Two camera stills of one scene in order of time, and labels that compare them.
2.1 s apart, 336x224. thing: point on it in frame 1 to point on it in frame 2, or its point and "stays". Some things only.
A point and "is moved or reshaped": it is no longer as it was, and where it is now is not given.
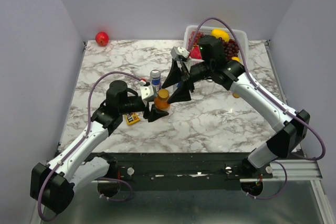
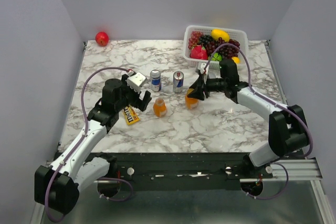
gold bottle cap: x=163 y=93 is moved or reshaped
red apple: x=102 y=39 stays
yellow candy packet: x=131 y=118 stays
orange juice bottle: x=161 y=102 to x=191 y=103
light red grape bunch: x=198 y=35 stays
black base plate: x=181 y=171 stays
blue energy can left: x=156 y=80 stays
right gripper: x=174 y=76 to x=198 y=86
